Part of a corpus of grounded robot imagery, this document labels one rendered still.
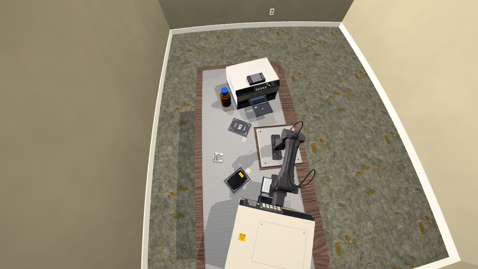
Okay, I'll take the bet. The brown bottle with blue cap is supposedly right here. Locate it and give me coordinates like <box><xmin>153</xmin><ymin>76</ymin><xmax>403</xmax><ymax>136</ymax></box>
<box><xmin>220</xmin><ymin>87</ymin><xmax>231</xmax><ymax>107</ymax></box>

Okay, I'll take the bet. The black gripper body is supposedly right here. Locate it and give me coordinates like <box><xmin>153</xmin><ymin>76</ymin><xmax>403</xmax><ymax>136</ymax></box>
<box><xmin>269</xmin><ymin>175</ymin><xmax>278</xmax><ymax>197</ymax></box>

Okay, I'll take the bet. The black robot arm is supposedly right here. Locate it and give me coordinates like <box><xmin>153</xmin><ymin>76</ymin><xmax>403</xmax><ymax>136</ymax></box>
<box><xmin>271</xmin><ymin>129</ymin><xmax>305</xmax><ymax>207</ymax></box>

